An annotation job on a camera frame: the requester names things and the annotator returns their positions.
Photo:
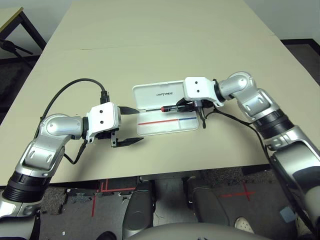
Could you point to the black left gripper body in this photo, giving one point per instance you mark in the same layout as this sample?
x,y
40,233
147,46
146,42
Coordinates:
x,y
105,135

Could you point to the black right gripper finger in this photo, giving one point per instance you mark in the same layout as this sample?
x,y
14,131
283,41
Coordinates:
x,y
188,109
184,102

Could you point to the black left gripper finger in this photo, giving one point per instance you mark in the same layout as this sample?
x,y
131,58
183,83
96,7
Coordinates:
x,y
127,110
128,142

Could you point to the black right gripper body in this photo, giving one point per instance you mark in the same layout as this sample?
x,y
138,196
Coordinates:
x,y
203,105

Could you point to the black marker with red cap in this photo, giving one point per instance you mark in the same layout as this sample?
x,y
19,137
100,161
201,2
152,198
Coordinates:
x,y
167,108

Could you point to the white plastic pencil case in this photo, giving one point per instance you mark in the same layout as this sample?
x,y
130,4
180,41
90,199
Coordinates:
x,y
162,125

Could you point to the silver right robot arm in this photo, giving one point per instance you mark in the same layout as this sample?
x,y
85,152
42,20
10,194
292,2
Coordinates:
x,y
270,120

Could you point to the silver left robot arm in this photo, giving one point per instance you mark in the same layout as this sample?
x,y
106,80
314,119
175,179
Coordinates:
x,y
47,150

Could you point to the red floor tape lines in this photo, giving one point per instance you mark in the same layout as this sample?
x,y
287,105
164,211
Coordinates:
x,y
105,186

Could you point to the grey robot left leg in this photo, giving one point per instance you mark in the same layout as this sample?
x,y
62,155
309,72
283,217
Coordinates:
x,y
138,210

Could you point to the grey robot leg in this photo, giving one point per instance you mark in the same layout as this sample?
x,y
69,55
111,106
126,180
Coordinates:
x,y
138,210
207,205

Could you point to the black robot foot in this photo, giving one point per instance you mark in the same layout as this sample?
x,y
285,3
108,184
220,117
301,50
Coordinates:
x,y
106,236

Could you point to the grey robot right leg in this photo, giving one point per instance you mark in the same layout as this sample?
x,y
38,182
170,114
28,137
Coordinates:
x,y
207,205

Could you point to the red floor tape cross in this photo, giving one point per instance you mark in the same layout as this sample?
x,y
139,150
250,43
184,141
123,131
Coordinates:
x,y
246,193

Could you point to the grey robot torso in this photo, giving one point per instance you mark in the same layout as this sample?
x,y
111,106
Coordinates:
x,y
187,233

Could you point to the white perforated clog shoe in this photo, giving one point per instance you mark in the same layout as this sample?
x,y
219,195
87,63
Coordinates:
x,y
245,225

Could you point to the black tripod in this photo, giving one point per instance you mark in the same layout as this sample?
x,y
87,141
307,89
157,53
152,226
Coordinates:
x,y
12,47

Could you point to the black framed side table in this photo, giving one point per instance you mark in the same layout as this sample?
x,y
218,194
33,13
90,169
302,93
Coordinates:
x,y
30,25

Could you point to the blue square floor pad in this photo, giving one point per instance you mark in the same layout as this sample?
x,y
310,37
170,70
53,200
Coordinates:
x,y
287,215

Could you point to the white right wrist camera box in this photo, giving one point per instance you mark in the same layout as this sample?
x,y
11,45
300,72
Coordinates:
x,y
200,87

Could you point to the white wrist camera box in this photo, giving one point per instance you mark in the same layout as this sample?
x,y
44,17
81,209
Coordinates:
x,y
103,116
200,87

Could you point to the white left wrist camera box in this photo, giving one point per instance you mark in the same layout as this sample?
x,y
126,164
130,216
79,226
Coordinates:
x,y
103,116

